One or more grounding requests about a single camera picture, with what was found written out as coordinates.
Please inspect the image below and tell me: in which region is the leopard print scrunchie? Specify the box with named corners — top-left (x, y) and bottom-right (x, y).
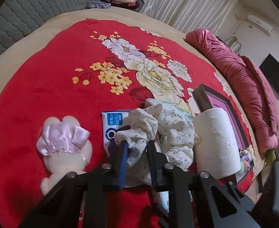
top-left (238, 148), bottom-right (249, 158)

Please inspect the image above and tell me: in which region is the dark shallow cardboard box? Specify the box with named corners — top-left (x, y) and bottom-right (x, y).
top-left (193, 84), bottom-right (254, 184)

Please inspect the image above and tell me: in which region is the pink blue book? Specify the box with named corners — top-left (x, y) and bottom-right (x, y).
top-left (206, 91), bottom-right (249, 149)

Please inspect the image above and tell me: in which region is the yellow white tissue pack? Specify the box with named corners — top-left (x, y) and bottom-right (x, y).
top-left (152, 190), bottom-right (169, 212)

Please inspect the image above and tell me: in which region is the cream plush bear purple bow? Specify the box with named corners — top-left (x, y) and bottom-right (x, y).
top-left (242, 145), bottom-right (257, 166)

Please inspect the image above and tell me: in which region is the white curtain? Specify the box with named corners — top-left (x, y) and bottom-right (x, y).
top-left (140, 0), bottom-right (239, 33)

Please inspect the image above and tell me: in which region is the pink rolled quilt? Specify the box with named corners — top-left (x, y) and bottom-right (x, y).
top-left (185, 28), bottom-right (279, 153)

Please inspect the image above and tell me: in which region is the green makeup sponge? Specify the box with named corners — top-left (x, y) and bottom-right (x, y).
top-left (241, 159), bottom-right (251, 174)

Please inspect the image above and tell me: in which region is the black wall television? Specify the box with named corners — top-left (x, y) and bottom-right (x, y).
top-left (260, 54), bottom-right (279, 94)

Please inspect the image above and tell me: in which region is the tan bed sheet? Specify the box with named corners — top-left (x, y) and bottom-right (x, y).
top-left (0, 6), bottom-right (267, 172)

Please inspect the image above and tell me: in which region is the white air conditioner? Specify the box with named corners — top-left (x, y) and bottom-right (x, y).
top-left (247, 13), bottom-right (273, 36)

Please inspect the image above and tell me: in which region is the white toilet paper roll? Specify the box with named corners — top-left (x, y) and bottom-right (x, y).
top-left (192, 108), bottom-right (241, 179)

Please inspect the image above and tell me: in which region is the blue patterned cloth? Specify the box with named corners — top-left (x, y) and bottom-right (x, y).
top-left (85, 1), bottom-right (111, 9)

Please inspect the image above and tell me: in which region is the pink plush bear lilac hat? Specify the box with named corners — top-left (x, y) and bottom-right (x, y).
top-left (36, 116), bottom-right (92, 196)

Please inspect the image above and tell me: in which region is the cartoon face wipes pack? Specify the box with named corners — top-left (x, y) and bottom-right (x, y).
top-left (101, 110), bottom-right (132, 157)

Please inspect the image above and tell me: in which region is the white floral scrunchie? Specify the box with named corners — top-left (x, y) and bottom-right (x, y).
top-left (115, 104), bottom-right (195, 187)

